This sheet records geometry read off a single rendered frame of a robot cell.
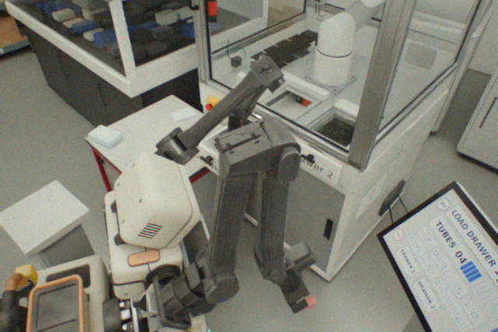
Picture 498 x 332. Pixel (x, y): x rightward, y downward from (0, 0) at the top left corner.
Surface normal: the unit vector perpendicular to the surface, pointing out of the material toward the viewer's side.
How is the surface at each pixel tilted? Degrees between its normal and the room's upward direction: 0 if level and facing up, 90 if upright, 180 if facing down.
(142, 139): 0
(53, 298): 0
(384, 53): 90
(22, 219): 0
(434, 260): 50
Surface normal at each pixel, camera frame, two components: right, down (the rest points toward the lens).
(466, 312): -0.75, -0.41
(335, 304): 0.01, -0.76
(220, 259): 0.31, 0.54
